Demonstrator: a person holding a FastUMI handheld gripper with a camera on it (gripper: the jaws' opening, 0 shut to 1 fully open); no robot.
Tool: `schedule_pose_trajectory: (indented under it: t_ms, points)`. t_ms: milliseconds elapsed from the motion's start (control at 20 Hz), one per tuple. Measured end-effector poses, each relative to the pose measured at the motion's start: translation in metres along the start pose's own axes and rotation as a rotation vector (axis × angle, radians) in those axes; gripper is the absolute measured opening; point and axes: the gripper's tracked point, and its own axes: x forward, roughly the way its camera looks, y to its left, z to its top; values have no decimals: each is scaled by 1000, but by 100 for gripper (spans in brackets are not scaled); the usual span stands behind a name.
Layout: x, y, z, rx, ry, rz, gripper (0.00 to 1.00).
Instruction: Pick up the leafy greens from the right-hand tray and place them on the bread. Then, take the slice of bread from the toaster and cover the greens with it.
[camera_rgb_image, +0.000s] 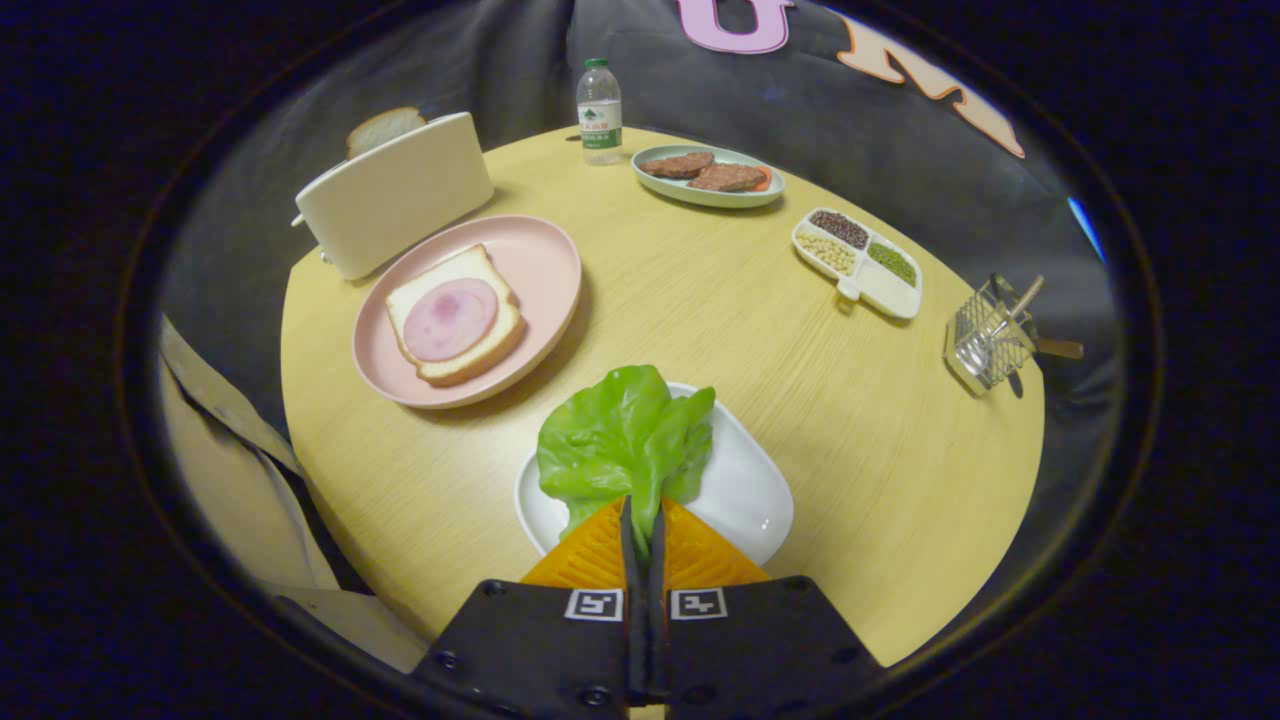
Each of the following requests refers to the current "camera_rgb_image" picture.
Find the pink ham slice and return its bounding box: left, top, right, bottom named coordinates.
left=403, top=278, right=499, bottom=363

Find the white divided dish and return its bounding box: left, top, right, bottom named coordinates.
left=791, top=207, right=923, bottom=321

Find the clear water bottle green cap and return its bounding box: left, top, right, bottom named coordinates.
left=576, top=57, right=623, bottom=166

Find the pink round plate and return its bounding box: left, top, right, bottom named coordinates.
left=352, top=214, right=583, bottom=410

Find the white toaster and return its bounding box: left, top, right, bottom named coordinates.
left=291, top=111, right=495, bottom=281

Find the black backdrop cloth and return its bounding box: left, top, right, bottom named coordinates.
left=160, top=0, right=1121, bottom=421

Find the white rounded plate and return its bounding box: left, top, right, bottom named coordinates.
left=514, top=382, right=795, bottom=568

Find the green lettuce leaf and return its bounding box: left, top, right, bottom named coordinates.
left=536, top=365, right=717, bottom=561

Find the pile of dark beans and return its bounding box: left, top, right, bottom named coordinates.
left=810, top=210, right=869, bottom=249

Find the plain white bread slice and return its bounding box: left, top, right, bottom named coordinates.
left=346, top=106, right=428, bottom=159

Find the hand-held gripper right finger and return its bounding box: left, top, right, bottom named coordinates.
left=640, top=495, right=886, bottom=720

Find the bread slice under ham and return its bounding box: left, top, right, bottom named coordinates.
left=385, top=244, right=526, bottom=387

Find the pale green oval plate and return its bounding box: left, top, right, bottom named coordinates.
left=631, top=144, right=786, bottom=209

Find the wooden stick utensil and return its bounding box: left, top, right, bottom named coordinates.
left=1008, top=275, right=1047, bottom=323

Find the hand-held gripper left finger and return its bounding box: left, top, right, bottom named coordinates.
left=408, top=495, right=641, bottom=720

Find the brown meat piece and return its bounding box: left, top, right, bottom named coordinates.
left=687, top=163, right=769, bottom=193
left=640, top=151, right=716, bottom=180

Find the pile of green beans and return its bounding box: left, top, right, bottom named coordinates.
left=867, top=242, right=917, bottom=287

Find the person's beige clothing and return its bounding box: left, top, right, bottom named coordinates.
left=160, top=315, right=431, bottom=673

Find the pile of yellow beans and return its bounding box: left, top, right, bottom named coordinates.
left=796, top=232, right=857, bottom=275

